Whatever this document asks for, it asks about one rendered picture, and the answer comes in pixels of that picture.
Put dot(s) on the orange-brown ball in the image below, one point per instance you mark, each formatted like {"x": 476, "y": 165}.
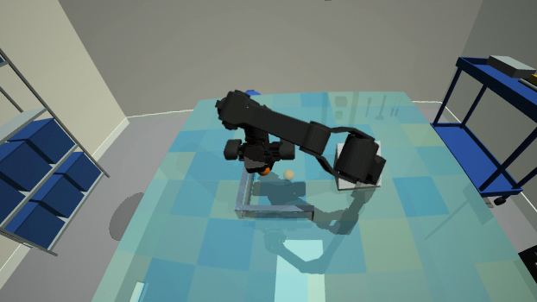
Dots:
{"x": 265, "y": 172}

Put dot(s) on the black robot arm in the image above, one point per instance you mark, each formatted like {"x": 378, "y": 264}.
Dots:
{"x": 357, "y": 161}

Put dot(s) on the clear l-shaped low wall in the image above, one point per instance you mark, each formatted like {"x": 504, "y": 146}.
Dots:
{"x": 270, "y": 215}

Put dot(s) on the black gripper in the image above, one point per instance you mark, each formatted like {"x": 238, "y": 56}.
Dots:
{"x": 280, "y": 150}

